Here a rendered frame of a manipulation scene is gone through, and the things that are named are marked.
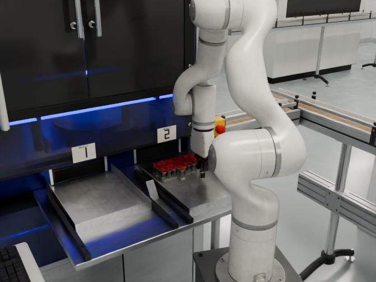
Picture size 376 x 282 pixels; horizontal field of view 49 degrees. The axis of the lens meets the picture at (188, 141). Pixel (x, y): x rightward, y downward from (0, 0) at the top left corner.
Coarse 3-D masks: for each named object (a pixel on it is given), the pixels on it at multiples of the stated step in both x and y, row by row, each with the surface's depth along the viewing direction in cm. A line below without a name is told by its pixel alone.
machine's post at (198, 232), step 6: (198, 30) 157; (198, 36) 158; (198, 228) 193; (198, 234) 195; (198, 240) 196; (192, 246) 196; (198, 246) 197; (192, 252) 198; (192, 258) 199; (192, 264) 200; (192, 270) 202; (192, 276) 203
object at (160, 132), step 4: (164, 128) 164; (168, 128) 165; (172, 128) 166; (160, 132) 163; (164, 132) 164; (172, 132) 166; (160, 136) 164; (168, 136) 166; (172, 136) 167; (160, 140) 164; (164, 140) 166
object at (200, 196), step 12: (156, 180) 152; (180, 180) 159; (192, 180) 159; (204, 180) 159; (216, 180) 159; (168, 192) 145; (180, 192) 150; (192, 192) 150; (204, 192) 150; (216, 192) 150; (228, 192) 151; (180, 204) 139; (192, 204) 143; (204, 204) 137; (216, 204) 140; (192, 216) 136
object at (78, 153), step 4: (88, 144) 148; (92, 144) 149; (72, 148) 145; (76, 148) 146; (80, 148) 147; (84, 148) 148; (88, 148) 149; (92, 148) 150; (72, 152) 146; (76, 152) 147; (80, 152) 147; (84, 152) 148; (88, 152) 149; (92, 152) 150; (76, 156) 147; (80, 156) 148; (84, 156) 149; (88, 156) 150; (92, 156) 151; (76, 160) 148; (80, 160) 148; (84, 160) 149
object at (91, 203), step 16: (96, 176) 161; (112, 176) 161; (64, 192) 150; (80, 192) 150; (96, 192) 150; (112, 192) 150; (128, 192) 150; (64, 208) 134; (80, 208) 140; (96, 208) 140; (112, 208) 140; (128, 208) 135; (144, 208) 138; (80, 224) 127; (96, 224) 130
